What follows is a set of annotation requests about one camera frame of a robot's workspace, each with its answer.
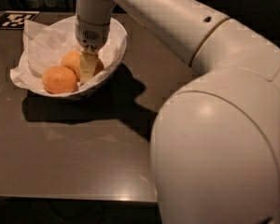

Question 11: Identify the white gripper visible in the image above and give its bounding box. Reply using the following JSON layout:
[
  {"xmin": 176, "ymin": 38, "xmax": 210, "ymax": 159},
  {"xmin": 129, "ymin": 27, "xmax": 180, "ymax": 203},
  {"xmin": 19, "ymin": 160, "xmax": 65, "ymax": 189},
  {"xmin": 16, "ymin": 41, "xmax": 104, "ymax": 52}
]
[{"xmin": 75, "ymin": 16, "xmax": 110, "ymax": 83}]

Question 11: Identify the orange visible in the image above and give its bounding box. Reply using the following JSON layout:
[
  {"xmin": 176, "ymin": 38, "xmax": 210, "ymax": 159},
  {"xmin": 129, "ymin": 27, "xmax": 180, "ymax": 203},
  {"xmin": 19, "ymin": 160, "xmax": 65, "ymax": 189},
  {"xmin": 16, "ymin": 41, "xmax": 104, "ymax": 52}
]
[
  {"xmin": 61, "ymin": 50, "xmax": 80, "ymax": 72},
  {"xmin": 41, "ymin": 66, "xmax": 77, "ymax": 94},
  {"xmin": 76, "ymin": 60, "xmax": 105, "ymax": 82}
]

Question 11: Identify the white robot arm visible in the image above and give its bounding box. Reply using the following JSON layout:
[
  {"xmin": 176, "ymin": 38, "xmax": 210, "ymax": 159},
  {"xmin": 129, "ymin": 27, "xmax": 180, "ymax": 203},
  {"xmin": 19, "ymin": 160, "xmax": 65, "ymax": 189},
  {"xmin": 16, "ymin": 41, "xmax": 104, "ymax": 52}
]
[{"xmin": 76, "ymin": 0, "xmax": 280, "ymax": 224}]

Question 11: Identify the white bowl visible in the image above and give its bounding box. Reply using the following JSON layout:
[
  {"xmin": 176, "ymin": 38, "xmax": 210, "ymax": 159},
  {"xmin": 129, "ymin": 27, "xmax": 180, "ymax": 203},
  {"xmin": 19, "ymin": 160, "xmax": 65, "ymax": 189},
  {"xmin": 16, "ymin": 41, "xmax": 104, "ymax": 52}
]
[{"xmin": 26, "ymin": 15, "xmax": 129, "ymax": 100}]

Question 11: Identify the white paper liner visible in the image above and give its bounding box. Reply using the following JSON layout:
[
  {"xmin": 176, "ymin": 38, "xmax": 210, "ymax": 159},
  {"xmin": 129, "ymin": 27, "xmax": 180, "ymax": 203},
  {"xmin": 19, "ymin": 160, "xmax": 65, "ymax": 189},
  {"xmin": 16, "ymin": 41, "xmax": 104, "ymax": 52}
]
[{"xmin": 9, "ymin": 18, "xmax": 127, "ymax": 94}]

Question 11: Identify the black white marker card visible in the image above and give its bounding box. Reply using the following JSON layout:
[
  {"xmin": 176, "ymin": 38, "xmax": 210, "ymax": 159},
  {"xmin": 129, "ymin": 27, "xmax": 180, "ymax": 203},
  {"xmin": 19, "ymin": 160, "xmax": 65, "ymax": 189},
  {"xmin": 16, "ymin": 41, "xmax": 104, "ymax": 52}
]
[{"xmin": 0, "ymin": 10, "xmax": 39, "ymax": 30}]

